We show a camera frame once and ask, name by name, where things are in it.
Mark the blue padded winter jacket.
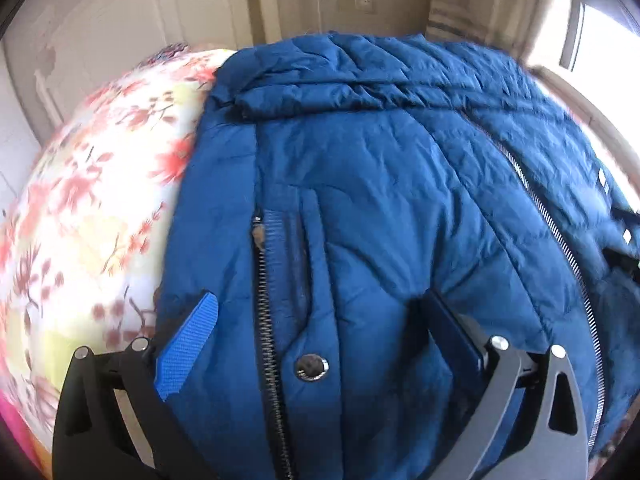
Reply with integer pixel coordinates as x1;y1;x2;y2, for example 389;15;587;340
157;34;639;479

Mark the floral bed sheet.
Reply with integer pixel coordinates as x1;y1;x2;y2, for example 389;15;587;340
1;49;230;476

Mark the white wardrobe door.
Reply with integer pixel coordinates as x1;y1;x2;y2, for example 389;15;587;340
0;48;41;214

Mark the colourful patterned pillow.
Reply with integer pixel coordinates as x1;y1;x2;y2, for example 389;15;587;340
137;42;190;68

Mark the white wooden headboard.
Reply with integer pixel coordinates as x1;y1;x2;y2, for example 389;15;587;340
34;0;282;127

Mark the boat print curtain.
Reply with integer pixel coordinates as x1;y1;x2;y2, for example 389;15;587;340
425;0;551;61

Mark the window frame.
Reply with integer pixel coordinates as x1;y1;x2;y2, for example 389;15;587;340
560;0;639;72

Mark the wall socket plate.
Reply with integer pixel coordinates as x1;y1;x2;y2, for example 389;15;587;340
336;0;375;14

